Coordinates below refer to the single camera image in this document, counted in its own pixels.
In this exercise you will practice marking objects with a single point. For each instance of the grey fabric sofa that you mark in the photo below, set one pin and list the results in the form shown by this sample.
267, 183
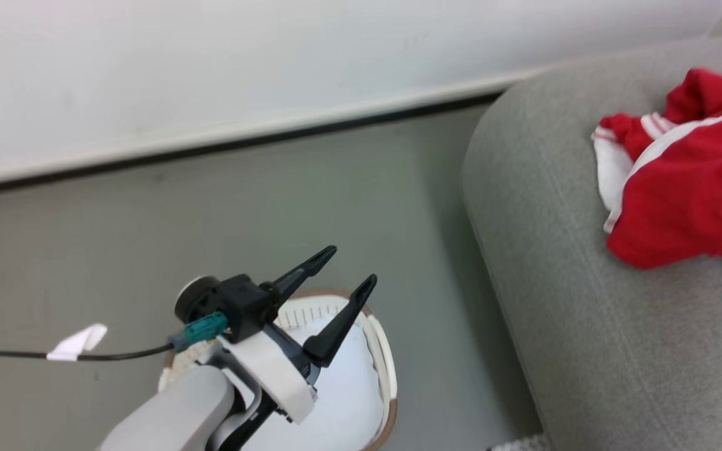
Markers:
586, 313

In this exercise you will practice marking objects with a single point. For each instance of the white cloth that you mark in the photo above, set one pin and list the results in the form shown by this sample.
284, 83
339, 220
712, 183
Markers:
348, 394

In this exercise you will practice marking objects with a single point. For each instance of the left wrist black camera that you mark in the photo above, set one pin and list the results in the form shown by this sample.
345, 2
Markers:
235, 304

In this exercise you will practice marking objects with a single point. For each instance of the red white sports jersey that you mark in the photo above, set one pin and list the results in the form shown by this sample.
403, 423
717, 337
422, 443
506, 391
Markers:
693, 181

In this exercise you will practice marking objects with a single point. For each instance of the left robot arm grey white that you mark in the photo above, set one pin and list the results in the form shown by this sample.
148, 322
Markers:
173, 410

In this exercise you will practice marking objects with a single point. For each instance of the white black baseboard strip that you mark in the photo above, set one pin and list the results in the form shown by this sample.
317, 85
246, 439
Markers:
229, 134

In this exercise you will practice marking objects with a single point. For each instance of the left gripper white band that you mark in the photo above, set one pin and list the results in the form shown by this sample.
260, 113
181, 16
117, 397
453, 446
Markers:
273, 369

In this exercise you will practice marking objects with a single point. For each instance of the white perforated laundry basket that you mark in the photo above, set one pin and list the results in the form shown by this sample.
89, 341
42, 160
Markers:
381, 351

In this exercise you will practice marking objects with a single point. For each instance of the white textured rug corner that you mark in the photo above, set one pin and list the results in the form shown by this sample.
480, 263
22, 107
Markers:
521, 443

